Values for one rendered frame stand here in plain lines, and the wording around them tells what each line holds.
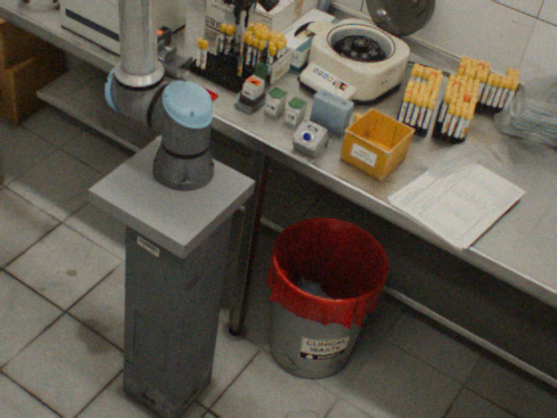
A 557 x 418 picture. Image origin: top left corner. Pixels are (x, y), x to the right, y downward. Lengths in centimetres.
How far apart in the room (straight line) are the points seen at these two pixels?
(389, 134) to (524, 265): 49
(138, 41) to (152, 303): 77
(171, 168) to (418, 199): 63
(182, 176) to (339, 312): 74
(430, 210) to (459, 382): 96
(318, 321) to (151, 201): 79
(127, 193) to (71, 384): 94
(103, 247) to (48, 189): 38
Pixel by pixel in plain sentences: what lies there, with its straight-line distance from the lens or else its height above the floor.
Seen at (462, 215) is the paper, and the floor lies 89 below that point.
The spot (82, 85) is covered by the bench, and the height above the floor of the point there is 27.
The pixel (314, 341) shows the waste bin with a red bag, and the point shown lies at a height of 22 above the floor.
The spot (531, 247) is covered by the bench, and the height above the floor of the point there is 87.
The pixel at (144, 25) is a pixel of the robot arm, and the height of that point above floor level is 131.
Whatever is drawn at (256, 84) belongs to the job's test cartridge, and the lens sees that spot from 239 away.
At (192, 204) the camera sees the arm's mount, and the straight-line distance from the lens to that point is 205.
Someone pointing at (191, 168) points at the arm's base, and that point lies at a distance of 205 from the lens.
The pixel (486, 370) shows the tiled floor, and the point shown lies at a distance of 310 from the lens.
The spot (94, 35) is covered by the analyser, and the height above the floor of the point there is 91.
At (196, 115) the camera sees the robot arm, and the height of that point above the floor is 113.
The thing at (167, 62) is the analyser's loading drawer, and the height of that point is 92.
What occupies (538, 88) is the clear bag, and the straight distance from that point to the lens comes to 253.
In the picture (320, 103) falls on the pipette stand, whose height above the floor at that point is 96.
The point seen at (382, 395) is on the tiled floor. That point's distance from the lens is 292.
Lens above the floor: 234
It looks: 41 degrees down
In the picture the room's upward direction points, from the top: 7 degrees clockwise
